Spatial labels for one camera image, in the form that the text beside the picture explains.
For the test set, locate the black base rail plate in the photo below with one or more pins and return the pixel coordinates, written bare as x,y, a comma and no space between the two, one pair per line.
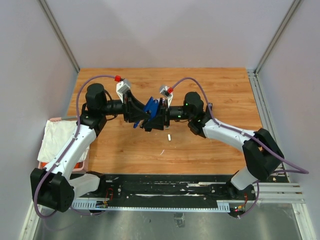
169,191

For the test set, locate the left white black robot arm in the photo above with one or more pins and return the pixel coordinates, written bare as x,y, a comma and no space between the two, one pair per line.
52,186

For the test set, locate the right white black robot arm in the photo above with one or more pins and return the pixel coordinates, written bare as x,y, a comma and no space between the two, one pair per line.
260,150

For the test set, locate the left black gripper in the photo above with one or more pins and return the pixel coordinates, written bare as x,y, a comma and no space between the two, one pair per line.
133,110

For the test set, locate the blue black stapler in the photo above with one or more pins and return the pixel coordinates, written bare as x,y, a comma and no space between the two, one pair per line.
150,108

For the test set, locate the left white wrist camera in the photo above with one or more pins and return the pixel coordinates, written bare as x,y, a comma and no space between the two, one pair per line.
122,87

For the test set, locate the white cloth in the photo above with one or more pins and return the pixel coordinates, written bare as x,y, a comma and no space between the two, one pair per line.
56,135

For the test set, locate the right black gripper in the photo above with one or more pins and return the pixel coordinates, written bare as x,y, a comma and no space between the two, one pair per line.
159,121

